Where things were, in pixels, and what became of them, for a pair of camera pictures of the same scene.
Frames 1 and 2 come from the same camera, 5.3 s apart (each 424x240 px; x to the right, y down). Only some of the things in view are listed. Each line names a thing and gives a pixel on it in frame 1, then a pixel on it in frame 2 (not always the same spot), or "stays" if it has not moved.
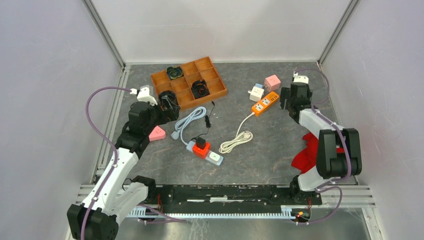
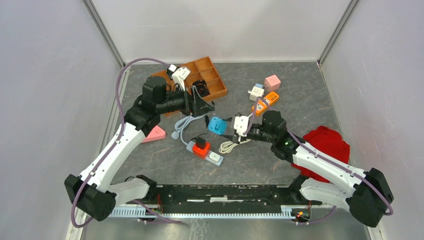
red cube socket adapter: [201, 153] stays
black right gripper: [284, 95] -> [235, 139]
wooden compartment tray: [202, 69] stays
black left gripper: [166, 116] -> [195, 105]
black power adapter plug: [200, 143] stays
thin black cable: [207, 122] stays
